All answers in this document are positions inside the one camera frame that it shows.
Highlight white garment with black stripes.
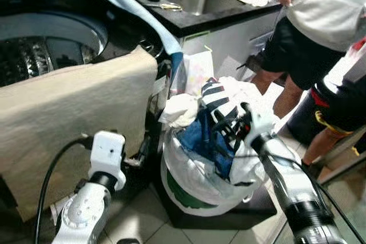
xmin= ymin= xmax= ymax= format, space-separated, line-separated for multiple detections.
xmin=200 ymin=77 xmax=269 ymax=136

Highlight black top-loading washing machine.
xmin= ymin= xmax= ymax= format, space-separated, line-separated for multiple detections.
xmin=0 ymin=0 xmax=175 ymax=222

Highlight blue denim jeans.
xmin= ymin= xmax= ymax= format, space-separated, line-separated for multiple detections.
xmin=176 ymin=110 xmax=252 ymax=179

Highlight white and green laundry basket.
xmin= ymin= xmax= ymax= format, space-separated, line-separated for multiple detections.
xmin=160 ymin=130 xmax=269 ymax=216

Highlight white paper bag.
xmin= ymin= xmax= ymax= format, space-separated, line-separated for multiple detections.
xmin=182 ymin=47 xmax=215 ymax=93

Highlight beige towel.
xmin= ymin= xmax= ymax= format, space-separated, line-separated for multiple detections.
xmin=0 ymin=47 xmax=158 ymax=222

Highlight black stand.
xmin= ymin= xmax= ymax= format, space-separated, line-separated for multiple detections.
xmin=154 ymin=181 xmax=278 ymax=230

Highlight person in red-trimmed black shorts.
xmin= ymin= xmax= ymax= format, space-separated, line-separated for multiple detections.
xmin=300 ymin=38 xmax=366 ymax=167

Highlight scissors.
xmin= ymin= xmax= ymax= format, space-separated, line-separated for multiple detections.
xmin=146 ymin=1 xmax=184 ymax=11

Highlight light blue cloth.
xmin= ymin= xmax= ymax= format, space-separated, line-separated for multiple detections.
xmin=103 ymin=0 xmax=184 ymax=76

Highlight person in white hoodie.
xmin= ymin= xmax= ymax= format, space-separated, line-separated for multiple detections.
xmin=249 ymin=0 xmax=366 ymax=119

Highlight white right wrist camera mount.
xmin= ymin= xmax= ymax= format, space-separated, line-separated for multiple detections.
xmin=245 ymin=106 xmax=275 ymax=146

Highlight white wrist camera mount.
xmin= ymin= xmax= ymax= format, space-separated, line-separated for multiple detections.
xmin=245 ymin=106 xmax=275 ymax=146
xmin=90 ymin=131 xmax=126 ymax=190

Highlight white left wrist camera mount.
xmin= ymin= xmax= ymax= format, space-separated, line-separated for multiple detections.
xmin=90 ymin=131 xmax=126 ymax=190

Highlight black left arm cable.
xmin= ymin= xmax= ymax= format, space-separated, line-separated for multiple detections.
xmin=34 ymin=135 xmax=95 ymax=244

